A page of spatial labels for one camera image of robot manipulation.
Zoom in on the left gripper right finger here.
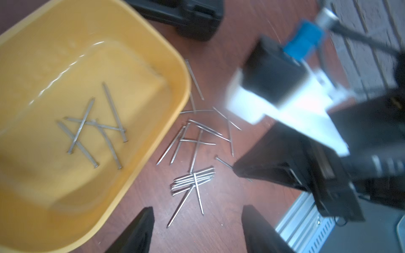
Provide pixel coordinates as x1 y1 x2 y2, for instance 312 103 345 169
241 205 294 253

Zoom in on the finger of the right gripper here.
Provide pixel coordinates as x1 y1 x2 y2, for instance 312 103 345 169
233 123 307 177
243 172 311 192

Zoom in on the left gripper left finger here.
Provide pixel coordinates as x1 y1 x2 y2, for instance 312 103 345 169
105 207 155 253

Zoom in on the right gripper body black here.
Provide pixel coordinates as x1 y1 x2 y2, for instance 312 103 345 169
305 94 405 221

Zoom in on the yellow plastic storage box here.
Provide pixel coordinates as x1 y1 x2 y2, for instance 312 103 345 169
1 1 190 253

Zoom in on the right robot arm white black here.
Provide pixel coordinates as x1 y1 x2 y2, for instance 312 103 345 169
225 8 405 221

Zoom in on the steel nail long lower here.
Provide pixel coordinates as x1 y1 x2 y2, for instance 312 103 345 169
167 186 195 228

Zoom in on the steel nail bundle nail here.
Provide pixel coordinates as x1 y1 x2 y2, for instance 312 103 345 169
171 172 215 187

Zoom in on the steel nail upper pair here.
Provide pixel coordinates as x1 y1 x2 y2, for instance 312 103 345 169
185 60 205 101

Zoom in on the black plastic tool case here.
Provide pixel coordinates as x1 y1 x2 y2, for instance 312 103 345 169
126 0 224 42

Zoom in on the aluminium front rail frame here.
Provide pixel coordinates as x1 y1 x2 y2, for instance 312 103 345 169
275 191 405 253

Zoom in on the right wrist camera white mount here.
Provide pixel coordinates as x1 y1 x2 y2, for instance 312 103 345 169
225 7 352 157

